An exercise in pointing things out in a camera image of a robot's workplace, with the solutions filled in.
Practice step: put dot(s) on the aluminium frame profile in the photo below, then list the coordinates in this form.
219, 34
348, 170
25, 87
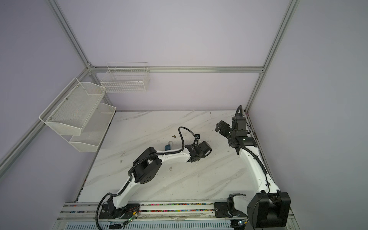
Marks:
17, 150

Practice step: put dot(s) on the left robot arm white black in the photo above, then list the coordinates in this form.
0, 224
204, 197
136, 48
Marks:
143, 170

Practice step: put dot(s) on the large blue padlock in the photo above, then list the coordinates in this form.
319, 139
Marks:
168, 146

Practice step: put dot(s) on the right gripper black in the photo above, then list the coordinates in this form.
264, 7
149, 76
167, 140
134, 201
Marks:
224, 126

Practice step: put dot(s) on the white wire basket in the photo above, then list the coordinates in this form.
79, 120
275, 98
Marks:
126, 77

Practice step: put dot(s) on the white mesh shelf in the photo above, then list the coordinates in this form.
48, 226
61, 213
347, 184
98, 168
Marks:
93, 134
70, 112

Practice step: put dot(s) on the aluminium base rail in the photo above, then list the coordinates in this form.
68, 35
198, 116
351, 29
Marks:
180, 215

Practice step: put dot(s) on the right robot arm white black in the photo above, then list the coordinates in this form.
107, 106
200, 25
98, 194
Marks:
266, 206

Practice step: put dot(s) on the upper white mesh shelf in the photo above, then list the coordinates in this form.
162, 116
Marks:
70, 112

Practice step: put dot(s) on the lower white mesh shelf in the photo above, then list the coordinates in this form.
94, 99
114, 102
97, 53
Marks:
93, 134

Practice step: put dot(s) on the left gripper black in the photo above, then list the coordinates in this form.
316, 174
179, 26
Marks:
203, 156

